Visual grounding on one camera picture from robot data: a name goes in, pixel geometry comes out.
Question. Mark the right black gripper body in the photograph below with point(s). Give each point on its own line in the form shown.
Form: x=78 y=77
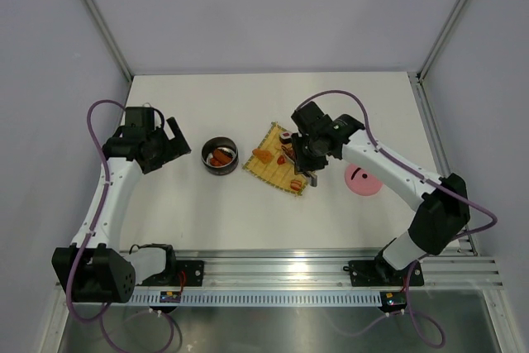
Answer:
x=307 y=155

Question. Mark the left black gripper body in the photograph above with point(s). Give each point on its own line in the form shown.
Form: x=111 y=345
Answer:
x=164 y=150

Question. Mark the metal tongs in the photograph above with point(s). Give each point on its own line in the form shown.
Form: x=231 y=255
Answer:
x=288 y=153

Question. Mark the pink round lid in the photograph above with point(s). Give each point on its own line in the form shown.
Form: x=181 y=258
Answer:
x=361 y=182

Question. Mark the orange shrimp toy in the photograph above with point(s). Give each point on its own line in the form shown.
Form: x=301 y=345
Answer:
x=214 y=162

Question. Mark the round metal lunch box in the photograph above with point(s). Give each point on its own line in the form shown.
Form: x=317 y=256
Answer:
x=210 y=146

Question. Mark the brown rectangular food toy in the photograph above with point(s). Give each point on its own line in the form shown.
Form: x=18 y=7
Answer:
x=222 y=157

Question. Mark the black seaweed roll toy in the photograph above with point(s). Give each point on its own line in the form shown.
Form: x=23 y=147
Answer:
x=226 y=150

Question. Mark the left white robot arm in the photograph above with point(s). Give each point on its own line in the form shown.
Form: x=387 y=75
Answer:
x=91 y=269

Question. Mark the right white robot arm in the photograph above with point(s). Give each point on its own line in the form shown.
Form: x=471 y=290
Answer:
x=439 y=203

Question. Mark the sushi roll toy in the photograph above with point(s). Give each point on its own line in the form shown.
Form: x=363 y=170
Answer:
x=285 y=137

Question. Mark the bamboo mat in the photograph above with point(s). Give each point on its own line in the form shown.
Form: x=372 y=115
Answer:
x=272 y=174

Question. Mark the orange cheese wedge toy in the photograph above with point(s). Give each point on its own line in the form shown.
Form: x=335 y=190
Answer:
x=265 y=156

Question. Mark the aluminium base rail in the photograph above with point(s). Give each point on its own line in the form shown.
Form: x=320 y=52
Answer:
x=323 y=269

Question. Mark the white slotted cable duct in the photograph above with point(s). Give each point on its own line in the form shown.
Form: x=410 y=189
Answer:
x=267 y=299

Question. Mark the left frame post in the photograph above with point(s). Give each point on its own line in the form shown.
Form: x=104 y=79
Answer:
x=108 y=38

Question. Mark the frame post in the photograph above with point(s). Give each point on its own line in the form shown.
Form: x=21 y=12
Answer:
x=448 y=26
x=108 y=38

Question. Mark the right frame post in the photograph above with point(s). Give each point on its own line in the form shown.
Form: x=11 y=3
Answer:
x=448 y=26

